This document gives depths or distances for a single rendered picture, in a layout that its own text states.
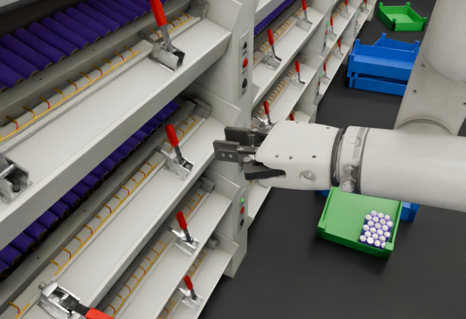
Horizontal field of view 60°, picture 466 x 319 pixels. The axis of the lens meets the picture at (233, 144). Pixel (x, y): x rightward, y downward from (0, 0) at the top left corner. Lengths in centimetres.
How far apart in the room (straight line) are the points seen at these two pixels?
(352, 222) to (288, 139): 75
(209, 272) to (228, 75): 49
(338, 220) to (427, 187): 78
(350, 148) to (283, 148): 8
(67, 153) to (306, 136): 29
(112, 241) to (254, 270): 62
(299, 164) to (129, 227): 26
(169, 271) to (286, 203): 62
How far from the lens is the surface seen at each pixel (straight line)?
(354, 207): 128
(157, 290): 76
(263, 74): 96
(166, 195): 64
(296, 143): 52
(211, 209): 87
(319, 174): 50
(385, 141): 49
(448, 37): 42
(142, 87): 52
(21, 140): 44
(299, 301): 110
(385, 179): 49
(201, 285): 99
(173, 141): 63
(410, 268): 124
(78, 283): 56
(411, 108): 57
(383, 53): 212
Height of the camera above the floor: 93
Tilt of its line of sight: 37 degrees down
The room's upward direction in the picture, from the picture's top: straight up
